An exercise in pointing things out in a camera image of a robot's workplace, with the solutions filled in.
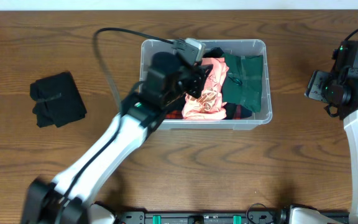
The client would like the pink printed t-shirt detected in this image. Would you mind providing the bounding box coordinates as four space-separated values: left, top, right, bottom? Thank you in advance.
181 58 229 120

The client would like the black garment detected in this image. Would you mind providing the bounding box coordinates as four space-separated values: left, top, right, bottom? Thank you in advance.
30 72 87 128
203 47 224 58

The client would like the clear plastic storage bin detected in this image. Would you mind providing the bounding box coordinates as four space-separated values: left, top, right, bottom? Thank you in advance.
139 39 273 130

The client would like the dark green garment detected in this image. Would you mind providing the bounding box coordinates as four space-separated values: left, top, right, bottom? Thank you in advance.
222 54 264 113

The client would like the red navy plaid shirt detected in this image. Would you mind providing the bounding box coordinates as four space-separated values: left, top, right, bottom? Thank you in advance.
165 105 253 119

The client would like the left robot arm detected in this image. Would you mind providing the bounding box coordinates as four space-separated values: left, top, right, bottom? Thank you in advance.
21 52 213 223

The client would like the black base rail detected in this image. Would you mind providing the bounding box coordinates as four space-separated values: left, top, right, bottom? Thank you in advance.
115 203 306 224

